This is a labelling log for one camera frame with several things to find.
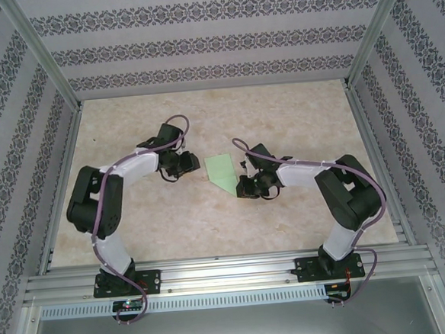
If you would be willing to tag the small circuit board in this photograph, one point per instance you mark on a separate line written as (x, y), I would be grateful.
(336, 291)
(127, 305)

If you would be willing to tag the aluminium side rail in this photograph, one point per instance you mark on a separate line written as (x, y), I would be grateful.
(61, 186)
(362, 119)

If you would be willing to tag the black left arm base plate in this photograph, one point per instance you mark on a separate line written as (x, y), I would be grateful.
(154, 282)

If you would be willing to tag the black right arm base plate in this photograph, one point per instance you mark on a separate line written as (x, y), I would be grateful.
(304, 270)

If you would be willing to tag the aluminium frame post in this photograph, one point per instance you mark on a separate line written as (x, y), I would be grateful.
(47, 57)
(373, 30)

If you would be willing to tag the aluminium mounting rail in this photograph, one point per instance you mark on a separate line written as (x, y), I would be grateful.
(230, 273)

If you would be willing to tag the grey metal panel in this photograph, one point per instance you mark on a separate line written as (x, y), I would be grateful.
(234, 330)

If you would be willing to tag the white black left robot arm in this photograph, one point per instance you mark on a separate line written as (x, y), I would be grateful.
(114, 255)

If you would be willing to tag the light green paper sheet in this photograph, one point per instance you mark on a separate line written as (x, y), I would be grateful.
(223, 171)

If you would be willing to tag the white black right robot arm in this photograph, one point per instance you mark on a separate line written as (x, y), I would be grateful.
(338, 243)

